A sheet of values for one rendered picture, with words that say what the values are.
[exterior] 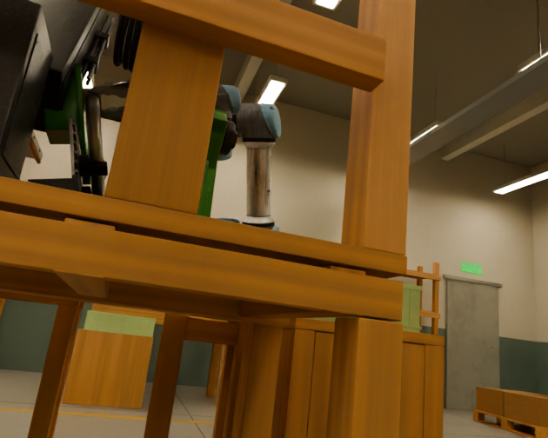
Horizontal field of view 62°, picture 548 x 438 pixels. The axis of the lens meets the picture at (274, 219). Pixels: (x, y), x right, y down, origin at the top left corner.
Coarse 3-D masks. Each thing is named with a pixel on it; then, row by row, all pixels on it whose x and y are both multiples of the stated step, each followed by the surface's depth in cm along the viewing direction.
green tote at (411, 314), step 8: (408, 288) 163; (416, 288) 164; (408, 296) 162; (416, 296) 163; (408, 304) 162; (416, 304) 163; (408, 312) 161; (416, 312) 162; (328, 320) 152; (408, 320) 160; (416, 320) 161; (408, 328) 160; (416, 328) 160
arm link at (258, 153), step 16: (240, 112) 152; (256, 112) 151; (272, 112) 150; (240, 128) 153; (256, 128) 151; (272, 128) 150; (256, 144) 152; (272, 144) 155; (256, 160) 154; (256, 176) 155; (256, 192) 156; (256, 208) 157; (256, 224) 156; (272, 224) 159
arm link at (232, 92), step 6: (222, 90) 115; (228, 90) 116; (234, 90) 116; (222, 96) 115; (228, 96) 115; (234, 96) 116; (216, 102) 114; (222, 102) 115; (228, 102) 116; (234, 102) 116; (240, 102) 117; (216, 108) 115; (222, 108) 115; (228, 108) 116; (234, 108) 117; (228, 114) 117; (234, 114) 120
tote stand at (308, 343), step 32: (320, 320) 148; (288, 352) 150; (320, 352) 145; (416, 352) 151; (288, 384) 143; (320, 384) 143; (416, 384) 148; (288, 416) 139; (320, 416) 141; (416, 416) 146
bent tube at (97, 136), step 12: (84, 96) 105; (96, 96) 105; (84, 108) 106; (96, 108) 100; (96, 120) 98; (96, 132) 97; (96, 144) 97; (96, 156) 98; (96, 180) 102; (96, 192) 103
